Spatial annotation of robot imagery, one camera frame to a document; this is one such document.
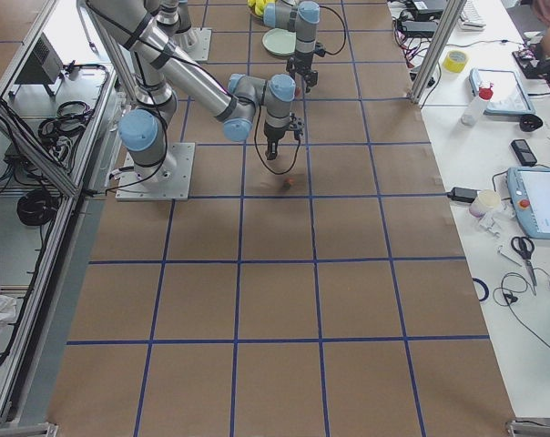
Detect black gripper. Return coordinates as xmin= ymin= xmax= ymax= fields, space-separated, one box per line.
xmin=286 ymin=41 xmax=325 ymax=94
xmin=263 ymin=115 xmax=304 ymax=161

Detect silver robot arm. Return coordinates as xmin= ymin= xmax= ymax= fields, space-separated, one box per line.
xmin=155 ymin=1 xmax=325 ymax=91
xmin=86 ymin=1 xmax=303 ymax=160

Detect light green plate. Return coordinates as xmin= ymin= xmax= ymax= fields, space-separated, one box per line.
xmin=261 ymin=28 xmax=296 ymax=56

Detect left red strawberry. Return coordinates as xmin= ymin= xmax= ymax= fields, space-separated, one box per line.
xmin=283 ymin=178 xmax=294 ymax=190

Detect yellow banana bunch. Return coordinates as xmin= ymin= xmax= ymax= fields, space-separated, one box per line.
xmin=247 ymin=0 xmax=273 ymax=18

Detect black laptop power brick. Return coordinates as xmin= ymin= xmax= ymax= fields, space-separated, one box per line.
xmin=399 ymin=21 xmax=438 ymax=38

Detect yellow tape roll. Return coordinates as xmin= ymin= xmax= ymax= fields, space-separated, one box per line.
xmin=443 ymin=50 xmax=469 ymax=74

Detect clear bottle red cap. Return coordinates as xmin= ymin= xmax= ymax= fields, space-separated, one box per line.
xmin=461 ymin=83 xmax=494 ymax=127

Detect far teach pendant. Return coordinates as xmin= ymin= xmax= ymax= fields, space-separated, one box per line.
xmin=469 ymin=68 xmax=535 ymax=116

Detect teach pendant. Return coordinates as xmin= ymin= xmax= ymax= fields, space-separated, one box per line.
xmin=506 ymin=167 xmax=550 ymax=239
xmin=469 ymin=68 xmax=535 ymax=116

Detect paper cup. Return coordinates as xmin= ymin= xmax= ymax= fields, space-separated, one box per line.
xmin=469 ymin=189 xmax=502 ymax=219

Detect black phone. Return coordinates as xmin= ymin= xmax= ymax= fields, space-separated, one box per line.
xmin=511 ymin=139 xmax=537 ymax=167

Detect grey control box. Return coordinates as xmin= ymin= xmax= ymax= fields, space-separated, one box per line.
xmin=15 ymin=33 xmax=64 ymax=97

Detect near teach pendant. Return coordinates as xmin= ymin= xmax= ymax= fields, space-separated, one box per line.
xmin=506 ymin=167 xmax=550 ymax=239

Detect black scissors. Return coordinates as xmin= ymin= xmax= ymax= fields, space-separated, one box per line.
xmin=510 ymin=236 xmax=537 ymax=296

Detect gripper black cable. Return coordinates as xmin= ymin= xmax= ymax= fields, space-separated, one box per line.
xmin=318 ymin=4 xmax=348 ymax=57
xmin=253 ymin=104 xmax=303 ymax=176

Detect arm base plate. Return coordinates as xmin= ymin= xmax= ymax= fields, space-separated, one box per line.
xmin=115 ymin=142 xmax=196 ymax=201
xmin=173 ymin=27 xmax=212 ymax=62

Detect aluminium frame post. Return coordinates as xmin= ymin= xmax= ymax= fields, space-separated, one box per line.
xmin=408 ymin=0 xmax=466 ymax=104

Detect coiled black cables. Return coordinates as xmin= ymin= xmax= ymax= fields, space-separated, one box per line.
xmin=15 ymin=187 xmax=59 ymax=228

